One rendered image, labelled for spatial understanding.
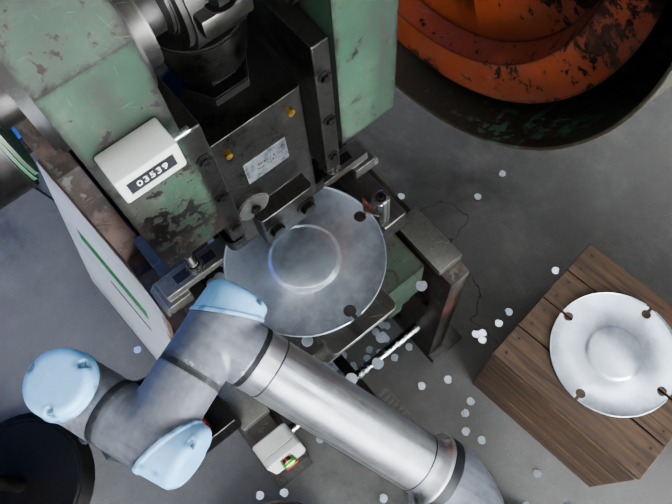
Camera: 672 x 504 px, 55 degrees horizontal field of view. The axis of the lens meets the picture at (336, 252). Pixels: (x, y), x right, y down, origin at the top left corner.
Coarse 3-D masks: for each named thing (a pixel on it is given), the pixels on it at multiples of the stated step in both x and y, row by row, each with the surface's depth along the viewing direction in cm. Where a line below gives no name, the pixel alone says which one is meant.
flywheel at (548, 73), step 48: (432, 0) 100; (480, 0) 91; (528, 0) 83; (576, 0) 76; (624, 0) 66; (432, 48) 102; (480, 48) 95; (528, 48) 87; (576, 48) 76; (624, 48) 70; (528, 96) 89
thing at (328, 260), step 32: (320, 192) 120; (320, 224) 118; (352, 224) 117; (224, 256) 116; (256, 256) 116; (288, 256) 115; (320, 256) 115; (352, 256) 115; (384, 256) 115; (256, 288) 114; (288, 288) 113; (320, 288) 113; (352, 288) 113; (288, 320) 111; (320, 320) 111; (352, 320) 110
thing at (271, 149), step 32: (256, 64) 84; (192, 96) 82; (224, 96) 81; (256, 96) 82; (288, 96) 83; (224, 128) 81; (256, 128) 83; (288, 128) 88; (224, 160) 84; (256, 160) 89; (288, 160) 95; (256, 192) 94; (288, 192) 99; (256, 224) 101; (288, 224) 104
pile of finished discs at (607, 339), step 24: (576, 312) 153; (600, 312) 153; (624, 312) 152; (552, 336) 151; (576, 336) 151; (600, 336) 150; (624, 336) 149; (648, 336) 150; (552, 360) 148; (576, 360) 149; (600, 360) 148; (624, 360) 147; (648, 360) 148; (576, 384) 147; (600, 384) 146; (624, 384) 146; (648, 384) 146; (600, 408) 144; (624, 408) 144; (648, 408) 144
